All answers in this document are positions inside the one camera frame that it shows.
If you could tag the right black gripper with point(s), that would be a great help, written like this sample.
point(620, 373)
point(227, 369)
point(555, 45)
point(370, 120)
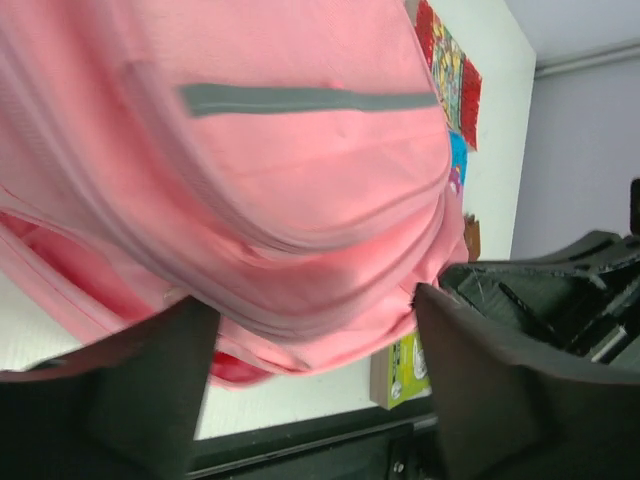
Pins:
point(582, 299)

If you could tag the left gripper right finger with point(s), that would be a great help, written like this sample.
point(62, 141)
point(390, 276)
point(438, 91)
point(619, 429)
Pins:
point(510, 407)

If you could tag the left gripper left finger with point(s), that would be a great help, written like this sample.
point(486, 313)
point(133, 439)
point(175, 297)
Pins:
point(124, 407)

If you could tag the green comic book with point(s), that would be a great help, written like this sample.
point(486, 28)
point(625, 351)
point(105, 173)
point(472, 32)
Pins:
point(398, 373)

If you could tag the pink cartoon pencil case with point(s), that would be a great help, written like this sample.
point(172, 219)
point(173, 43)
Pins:
point(459, 162)

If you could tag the red patterned book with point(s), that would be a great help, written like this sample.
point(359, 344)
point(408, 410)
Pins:
point(457, 81)

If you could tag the pink student backpack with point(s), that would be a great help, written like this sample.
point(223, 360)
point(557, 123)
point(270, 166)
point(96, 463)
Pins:
point(285, 162)

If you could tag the brown leather wallet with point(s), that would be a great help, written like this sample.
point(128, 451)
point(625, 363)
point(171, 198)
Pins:
point(472, 237)

